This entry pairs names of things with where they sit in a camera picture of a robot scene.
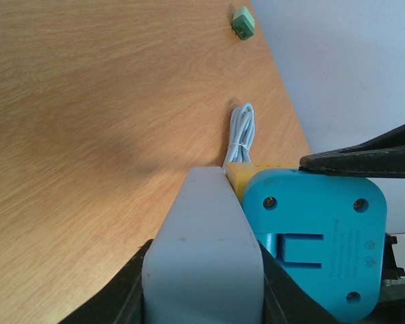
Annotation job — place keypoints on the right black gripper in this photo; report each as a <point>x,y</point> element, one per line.
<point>391,305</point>

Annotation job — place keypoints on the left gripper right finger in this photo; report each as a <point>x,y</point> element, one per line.
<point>284,301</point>

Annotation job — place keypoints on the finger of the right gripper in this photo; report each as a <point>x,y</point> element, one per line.
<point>380,157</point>

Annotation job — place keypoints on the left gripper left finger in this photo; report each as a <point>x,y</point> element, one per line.
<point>121,300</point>

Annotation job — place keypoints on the teal plug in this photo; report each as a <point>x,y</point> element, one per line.
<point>327,232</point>

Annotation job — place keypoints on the light blue power strip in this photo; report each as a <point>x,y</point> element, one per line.
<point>205,264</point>

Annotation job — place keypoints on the yellow cube socket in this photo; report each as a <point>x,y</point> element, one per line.
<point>240,173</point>

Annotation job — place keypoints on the mint green usb charger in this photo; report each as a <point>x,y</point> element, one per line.
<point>243,23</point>

